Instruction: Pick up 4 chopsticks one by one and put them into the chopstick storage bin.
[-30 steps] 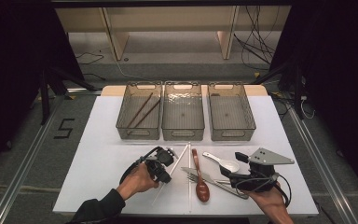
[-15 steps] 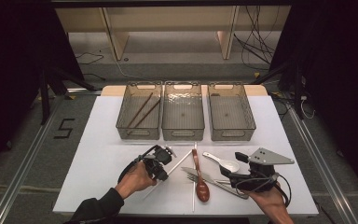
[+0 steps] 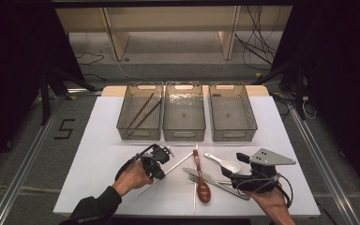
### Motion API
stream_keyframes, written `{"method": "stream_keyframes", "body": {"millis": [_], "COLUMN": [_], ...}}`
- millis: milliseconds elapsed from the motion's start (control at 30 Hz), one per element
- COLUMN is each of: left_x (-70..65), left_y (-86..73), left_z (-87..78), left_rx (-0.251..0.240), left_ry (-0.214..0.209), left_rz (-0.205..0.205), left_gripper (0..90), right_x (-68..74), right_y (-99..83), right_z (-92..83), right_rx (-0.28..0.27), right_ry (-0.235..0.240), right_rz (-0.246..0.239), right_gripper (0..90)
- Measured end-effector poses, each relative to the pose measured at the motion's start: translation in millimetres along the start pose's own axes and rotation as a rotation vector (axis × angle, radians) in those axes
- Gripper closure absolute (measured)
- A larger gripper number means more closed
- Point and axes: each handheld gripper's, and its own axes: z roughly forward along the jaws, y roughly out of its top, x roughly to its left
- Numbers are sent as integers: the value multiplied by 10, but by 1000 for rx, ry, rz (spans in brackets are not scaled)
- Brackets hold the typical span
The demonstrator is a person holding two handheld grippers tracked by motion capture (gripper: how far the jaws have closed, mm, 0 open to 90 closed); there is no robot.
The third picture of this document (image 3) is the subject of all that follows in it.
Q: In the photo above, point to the white ceramic spoon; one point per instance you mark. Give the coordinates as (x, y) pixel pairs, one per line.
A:
(231, 165)

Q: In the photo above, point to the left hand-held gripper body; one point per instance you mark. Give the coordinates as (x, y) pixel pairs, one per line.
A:
(159, 154)

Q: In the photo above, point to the black curtain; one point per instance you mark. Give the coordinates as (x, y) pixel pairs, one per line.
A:
(12, 78)
(340, 78)

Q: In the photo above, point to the metal fork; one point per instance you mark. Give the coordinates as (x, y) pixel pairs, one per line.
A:
(192, 178)

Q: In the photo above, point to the black metal stand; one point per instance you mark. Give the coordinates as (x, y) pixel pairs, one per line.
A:
(299, 90)

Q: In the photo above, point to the metal table knife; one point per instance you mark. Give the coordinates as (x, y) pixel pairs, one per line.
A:
(193, 172)

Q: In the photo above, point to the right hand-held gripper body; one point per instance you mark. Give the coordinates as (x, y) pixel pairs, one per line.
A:
(267, 158)

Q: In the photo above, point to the brown wooden spoon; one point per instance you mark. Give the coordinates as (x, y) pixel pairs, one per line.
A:
(203, 192)

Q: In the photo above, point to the smoky clear plastic bin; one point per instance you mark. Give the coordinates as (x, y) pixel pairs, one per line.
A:
(231, 115)
(183, 115)
(137, 125)

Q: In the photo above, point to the black tripod stand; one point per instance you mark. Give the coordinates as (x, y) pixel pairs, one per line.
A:
(45, 100)

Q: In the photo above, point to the aluminium floor rail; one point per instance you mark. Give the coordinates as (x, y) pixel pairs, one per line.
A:
(322, 156)
(22, 178)

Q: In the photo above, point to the person's left hand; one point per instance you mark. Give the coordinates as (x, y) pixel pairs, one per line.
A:
(132, 176)

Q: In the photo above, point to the white table sheet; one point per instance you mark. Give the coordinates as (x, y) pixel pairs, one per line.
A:
(106, 131)

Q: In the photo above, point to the beige wooden desk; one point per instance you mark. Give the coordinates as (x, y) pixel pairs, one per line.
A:
(175, 18)

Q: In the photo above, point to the person's right hand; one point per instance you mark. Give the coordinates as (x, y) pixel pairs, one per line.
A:
(275, 201)

